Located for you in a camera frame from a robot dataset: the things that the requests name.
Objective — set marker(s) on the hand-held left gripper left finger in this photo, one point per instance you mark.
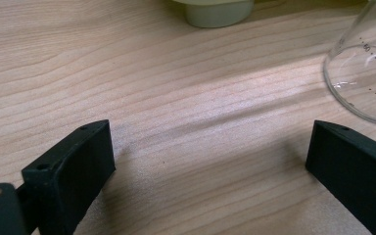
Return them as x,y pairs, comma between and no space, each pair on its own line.
68,176

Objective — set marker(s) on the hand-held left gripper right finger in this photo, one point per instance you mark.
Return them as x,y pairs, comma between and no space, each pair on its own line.
355,166

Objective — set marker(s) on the clear glass conical flask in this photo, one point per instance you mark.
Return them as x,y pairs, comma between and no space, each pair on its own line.
365,68

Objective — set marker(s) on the pale green ceramic vessel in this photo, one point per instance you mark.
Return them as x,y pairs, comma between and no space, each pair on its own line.
217,13

